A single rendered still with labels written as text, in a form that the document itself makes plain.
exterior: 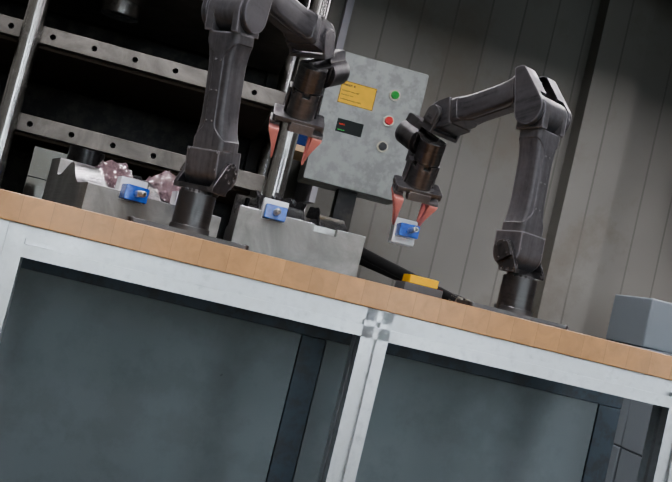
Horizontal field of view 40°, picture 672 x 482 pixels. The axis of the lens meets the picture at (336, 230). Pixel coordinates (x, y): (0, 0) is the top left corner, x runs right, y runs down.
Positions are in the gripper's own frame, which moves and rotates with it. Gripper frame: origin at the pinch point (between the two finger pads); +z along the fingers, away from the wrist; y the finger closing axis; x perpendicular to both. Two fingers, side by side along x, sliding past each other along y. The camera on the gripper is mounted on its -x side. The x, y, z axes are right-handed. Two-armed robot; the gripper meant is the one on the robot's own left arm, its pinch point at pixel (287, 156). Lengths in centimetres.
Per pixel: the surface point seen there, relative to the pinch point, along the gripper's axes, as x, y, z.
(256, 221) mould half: 8.4, 2.9, 11.6
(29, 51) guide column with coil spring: -75, 69, 21
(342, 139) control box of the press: -84, -21, 25
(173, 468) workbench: 35, 7, 54
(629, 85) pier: -338, -209, 41
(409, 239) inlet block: -4.9, -30.9, 13.4
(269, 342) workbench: 21.1, -5.2, 30.1
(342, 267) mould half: 10.8, -16.0, 15.7
